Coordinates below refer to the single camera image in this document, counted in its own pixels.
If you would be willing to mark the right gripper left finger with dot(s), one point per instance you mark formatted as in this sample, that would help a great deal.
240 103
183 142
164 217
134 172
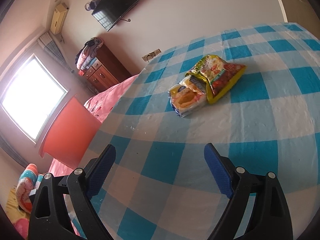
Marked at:
49 217

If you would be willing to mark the white bedroom door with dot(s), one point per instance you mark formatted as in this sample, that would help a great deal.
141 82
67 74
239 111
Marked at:
299 11

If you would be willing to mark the orange plastic bucket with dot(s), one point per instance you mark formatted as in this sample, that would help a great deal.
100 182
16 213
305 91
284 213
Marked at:
70 134

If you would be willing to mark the air conditioner unit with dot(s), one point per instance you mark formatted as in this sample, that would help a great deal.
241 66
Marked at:
59 16

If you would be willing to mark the yellow chips bag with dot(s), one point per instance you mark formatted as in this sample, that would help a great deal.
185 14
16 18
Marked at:
218 75

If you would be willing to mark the wooden cabinet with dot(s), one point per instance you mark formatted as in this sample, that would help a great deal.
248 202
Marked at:
105 71

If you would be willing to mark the bright window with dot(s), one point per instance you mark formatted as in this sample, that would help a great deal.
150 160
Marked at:
31 97

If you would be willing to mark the blue checkered tablecloth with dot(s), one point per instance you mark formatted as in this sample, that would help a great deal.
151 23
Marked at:
160 186

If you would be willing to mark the pink bed blanket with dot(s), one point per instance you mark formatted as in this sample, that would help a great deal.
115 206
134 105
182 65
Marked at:
100 106

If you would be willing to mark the wall power outlet strip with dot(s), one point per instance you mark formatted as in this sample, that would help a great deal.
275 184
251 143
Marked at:
148 57

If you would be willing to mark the yellow bread packet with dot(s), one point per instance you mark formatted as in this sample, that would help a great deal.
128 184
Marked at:
188 95

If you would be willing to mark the folded blankets stack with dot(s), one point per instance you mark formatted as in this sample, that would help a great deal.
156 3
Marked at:
88 52

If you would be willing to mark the wall mounted television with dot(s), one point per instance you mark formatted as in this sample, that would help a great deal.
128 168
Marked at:
109 12

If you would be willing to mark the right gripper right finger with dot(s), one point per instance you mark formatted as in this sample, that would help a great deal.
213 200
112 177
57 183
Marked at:
270 217

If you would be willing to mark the colourful pillow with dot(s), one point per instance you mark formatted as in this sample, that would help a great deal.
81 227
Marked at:
30 179

